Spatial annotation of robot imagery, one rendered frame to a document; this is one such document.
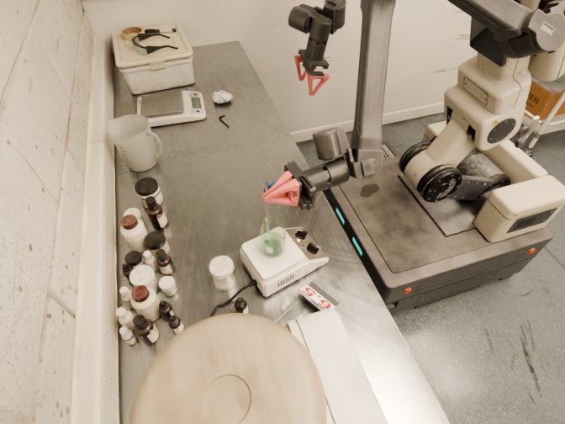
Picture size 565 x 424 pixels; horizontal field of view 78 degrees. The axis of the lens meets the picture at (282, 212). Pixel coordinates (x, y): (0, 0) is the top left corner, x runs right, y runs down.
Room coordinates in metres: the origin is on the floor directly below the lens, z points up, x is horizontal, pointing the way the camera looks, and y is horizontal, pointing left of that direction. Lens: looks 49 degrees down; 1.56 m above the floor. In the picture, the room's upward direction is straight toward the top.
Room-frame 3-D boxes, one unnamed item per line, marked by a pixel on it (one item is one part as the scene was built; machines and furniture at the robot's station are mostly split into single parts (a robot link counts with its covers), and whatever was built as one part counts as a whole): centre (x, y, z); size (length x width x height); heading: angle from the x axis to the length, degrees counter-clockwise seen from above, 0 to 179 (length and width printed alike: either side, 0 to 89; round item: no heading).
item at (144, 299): (0.38, 0.32, 0.80); 0.06 x 0.06 x 0.10
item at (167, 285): (0.43, 0.29, 0.77); 0.04 x 0.04 x 0.04
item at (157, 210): (0.65, 0.36, 0.80); 0.04 x 0.04 x 0.11
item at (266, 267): (0.49, 0.02, 0.83); 0.12 x 0.12 x 0.01; 32
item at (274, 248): (0.51, 0.02, 0.88); 0.07 x 0.06 x 0.08; 25
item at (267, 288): (0.51, 0.00, 0.79); 0.22 x 0.13 x 0.08; 122
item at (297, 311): (0.38, -0.02, 0.76); 0.06 x 0.06 x 0.02
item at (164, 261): (0.49, 0.30, 0.79); 0.04 x 0.04 x 0.09
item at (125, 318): (0.34, 0.36, 0.79); 0.03 x 0.03 x 0.08
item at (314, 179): (0.57, -0.06, 1.01); 0.10 x 0.07 x 0.07; 27
